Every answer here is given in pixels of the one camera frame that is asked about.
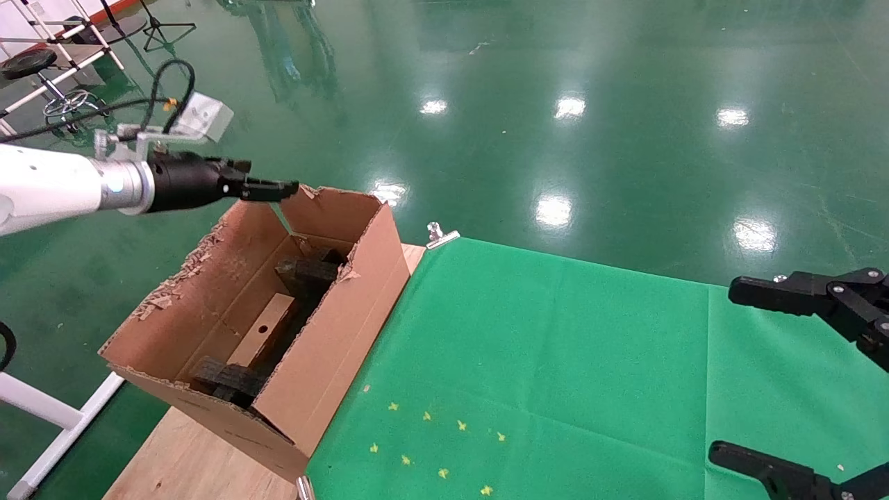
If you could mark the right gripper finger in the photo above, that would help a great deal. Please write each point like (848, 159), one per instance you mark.
(785, 476)
(819, 295)

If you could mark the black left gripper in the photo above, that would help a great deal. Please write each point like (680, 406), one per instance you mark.
(187, 182)

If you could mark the brown cardboard box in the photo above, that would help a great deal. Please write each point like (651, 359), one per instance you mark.
(262, 332)

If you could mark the large open brown carton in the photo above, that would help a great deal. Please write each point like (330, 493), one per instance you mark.
(326, 375)

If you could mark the black tripod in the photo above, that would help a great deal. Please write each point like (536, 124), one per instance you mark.
(164, 26)

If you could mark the white tube rack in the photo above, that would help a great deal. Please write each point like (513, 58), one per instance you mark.
(104, 45)

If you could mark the green table cloth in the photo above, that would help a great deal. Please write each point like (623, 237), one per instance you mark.
(590, 382)

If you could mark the black stool chrome base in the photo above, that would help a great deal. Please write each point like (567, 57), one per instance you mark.
(28, 62)

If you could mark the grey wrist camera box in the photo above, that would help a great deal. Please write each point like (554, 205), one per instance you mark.
(205, 117)

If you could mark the silver camera mount bracket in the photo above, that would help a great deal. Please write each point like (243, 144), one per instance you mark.
(139, 139)

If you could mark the white pipe frame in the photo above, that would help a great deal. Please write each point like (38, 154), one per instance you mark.
(35, 406)

